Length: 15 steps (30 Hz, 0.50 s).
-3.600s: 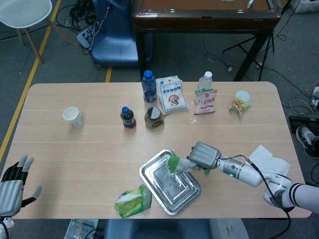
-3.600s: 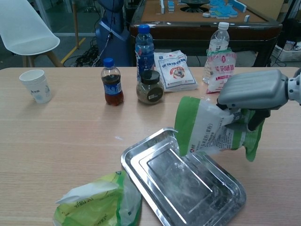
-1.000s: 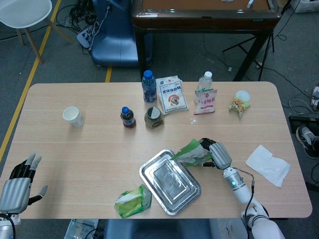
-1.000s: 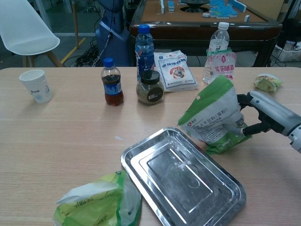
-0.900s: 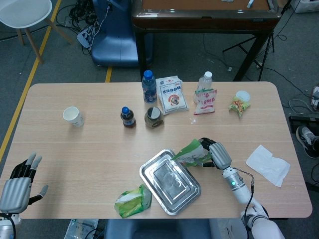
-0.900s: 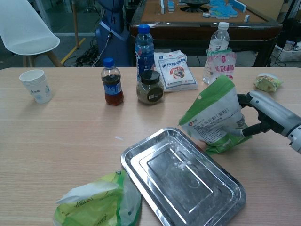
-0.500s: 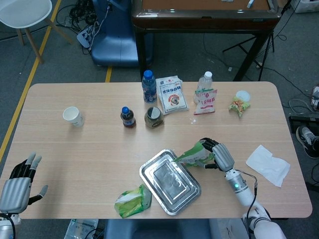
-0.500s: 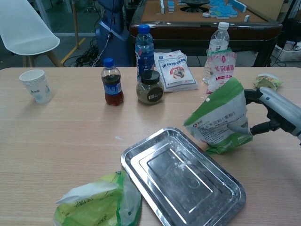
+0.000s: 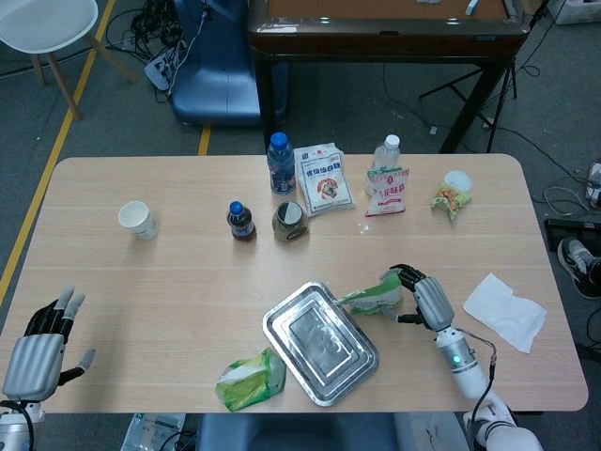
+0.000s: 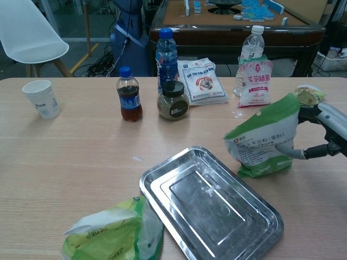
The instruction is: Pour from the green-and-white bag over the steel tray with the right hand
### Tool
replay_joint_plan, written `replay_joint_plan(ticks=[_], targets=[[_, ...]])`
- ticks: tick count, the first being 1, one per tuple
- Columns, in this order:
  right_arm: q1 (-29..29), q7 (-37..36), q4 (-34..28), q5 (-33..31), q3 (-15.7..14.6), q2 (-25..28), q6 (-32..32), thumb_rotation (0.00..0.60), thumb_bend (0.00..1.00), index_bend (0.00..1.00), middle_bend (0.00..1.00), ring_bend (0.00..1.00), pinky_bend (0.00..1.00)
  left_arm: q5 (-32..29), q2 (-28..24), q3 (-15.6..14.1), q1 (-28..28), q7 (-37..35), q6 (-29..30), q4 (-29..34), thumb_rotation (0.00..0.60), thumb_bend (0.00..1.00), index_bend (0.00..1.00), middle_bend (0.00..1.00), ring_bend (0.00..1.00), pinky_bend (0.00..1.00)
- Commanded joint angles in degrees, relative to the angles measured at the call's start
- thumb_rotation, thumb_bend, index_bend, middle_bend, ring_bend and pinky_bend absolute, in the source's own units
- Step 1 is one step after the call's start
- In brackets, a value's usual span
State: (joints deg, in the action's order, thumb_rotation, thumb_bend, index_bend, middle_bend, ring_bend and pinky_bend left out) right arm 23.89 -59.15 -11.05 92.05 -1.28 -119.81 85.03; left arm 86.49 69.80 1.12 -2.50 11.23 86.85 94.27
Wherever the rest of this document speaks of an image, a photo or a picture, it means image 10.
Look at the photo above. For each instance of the silver metal tray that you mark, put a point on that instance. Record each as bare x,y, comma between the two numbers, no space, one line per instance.
211,205

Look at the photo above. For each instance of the white blue seasoning packet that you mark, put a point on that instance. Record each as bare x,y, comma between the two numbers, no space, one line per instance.
202,81

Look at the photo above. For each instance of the pink white seasoning packet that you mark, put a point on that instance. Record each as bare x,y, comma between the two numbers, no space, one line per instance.
256,86

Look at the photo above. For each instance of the white storage box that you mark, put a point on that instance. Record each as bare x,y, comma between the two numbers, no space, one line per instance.
332,58

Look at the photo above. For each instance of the black round table hub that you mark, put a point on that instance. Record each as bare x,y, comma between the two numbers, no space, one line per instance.
223,6

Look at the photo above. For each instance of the brown mahjong table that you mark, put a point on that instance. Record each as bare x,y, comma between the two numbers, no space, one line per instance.
217,35

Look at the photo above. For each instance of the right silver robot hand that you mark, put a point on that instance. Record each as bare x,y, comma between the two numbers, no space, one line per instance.
333,119

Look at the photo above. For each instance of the glass spice jar black lid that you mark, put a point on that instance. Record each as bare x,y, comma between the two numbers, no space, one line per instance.
173,104

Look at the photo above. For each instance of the tall blue drink bottle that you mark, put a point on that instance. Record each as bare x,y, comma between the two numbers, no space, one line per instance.
166,62

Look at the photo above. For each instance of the clear water bottle white cap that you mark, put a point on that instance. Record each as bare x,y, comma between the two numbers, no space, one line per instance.
253,43

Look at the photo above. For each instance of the green and white starch bag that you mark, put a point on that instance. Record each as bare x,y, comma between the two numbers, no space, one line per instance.
260,127

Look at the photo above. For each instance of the pile of blue mahjong tiles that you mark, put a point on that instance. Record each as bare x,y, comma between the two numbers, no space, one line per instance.
257,10

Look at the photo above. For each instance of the small cola bottle blue cap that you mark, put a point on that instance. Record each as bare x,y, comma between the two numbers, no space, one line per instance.
129,100

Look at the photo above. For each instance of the blue machine base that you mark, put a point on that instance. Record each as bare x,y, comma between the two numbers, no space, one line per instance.
130,46

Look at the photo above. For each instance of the green tissue pack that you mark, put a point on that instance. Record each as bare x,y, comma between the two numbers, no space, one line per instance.
108,238

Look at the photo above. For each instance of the white plastic chair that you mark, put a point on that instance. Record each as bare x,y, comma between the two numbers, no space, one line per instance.
29,38

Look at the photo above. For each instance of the stack of white paper cups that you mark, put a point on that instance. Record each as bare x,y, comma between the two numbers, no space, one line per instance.
43,100

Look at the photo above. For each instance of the single white mahjong tile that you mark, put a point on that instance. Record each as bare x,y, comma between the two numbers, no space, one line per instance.
285,20

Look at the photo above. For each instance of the crumpled green snack packet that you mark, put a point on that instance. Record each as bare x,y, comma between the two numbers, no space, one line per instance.
311,94

